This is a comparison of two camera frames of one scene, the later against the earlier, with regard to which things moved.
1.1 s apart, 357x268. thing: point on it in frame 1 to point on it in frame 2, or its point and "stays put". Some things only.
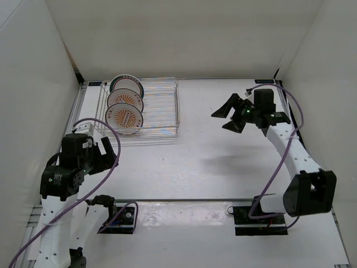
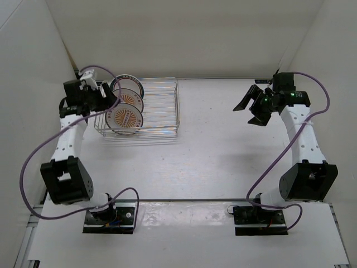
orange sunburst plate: x=124 y=118 stays put
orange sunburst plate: x=125 y=95 stays put
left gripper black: x=105 y=161 to x=105 y=102
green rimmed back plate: x=127 y=81 stays put
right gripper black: x=237 y=103 to x=255 y=94
